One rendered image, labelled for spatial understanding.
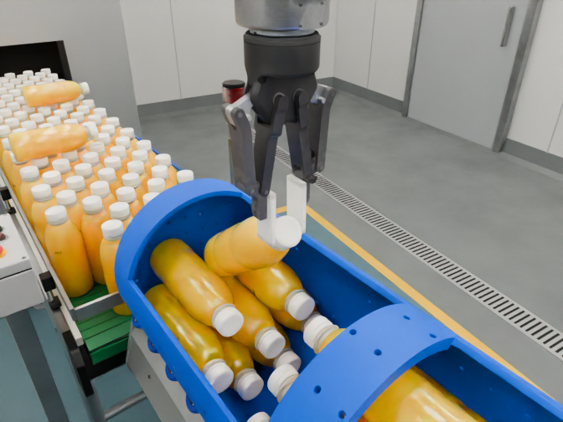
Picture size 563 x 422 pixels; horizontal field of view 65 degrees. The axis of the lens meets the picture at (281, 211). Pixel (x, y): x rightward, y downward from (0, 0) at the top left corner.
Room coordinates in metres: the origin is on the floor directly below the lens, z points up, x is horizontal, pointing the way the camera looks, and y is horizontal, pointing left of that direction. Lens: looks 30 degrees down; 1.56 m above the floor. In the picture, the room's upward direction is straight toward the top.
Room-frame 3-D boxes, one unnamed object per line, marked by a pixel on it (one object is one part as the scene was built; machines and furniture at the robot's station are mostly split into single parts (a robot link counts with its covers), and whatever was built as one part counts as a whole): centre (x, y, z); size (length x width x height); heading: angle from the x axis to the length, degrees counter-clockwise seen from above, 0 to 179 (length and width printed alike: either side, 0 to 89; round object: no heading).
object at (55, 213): (0.79, 0.46, 1.10); 0.04 x 0.04 x 0.02
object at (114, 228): (0.73, 0.33, 1.10); 0.04 x 0.04 x 0.02
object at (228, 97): (1.21, 0.13, 1.23); 0.06 x 0.06 x 0.04
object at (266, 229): (0.44, 0.02, 1.30); 0.03 x 0.01 x 0.07; 37
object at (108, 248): (0.73, 0.33, 1.00); 0.07 x 0.07 x 0.19
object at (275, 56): (0.46, 0.00, 1.45); 0.08 x 0.07 x 0.09; 127
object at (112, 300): (0.75, 0.23, 0.96); 0.40 x 0.01 x 0.03; 127
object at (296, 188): (0.47, -0.02, 1.30); 0.03 x 0.01 x 0.07; 37
